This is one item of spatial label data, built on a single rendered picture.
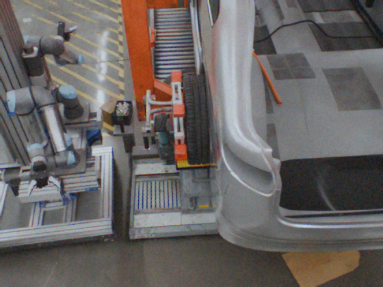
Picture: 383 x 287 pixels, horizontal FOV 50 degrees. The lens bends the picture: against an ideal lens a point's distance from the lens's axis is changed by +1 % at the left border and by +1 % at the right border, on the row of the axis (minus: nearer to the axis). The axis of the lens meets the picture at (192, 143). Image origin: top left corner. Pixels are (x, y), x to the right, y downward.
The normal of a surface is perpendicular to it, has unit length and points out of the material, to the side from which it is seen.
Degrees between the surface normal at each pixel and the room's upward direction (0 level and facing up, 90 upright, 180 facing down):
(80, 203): 0
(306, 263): 1
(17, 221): 0
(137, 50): 90
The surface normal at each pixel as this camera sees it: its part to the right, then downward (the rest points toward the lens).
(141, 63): 0.07, 0.72
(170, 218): -0.01, -0.69
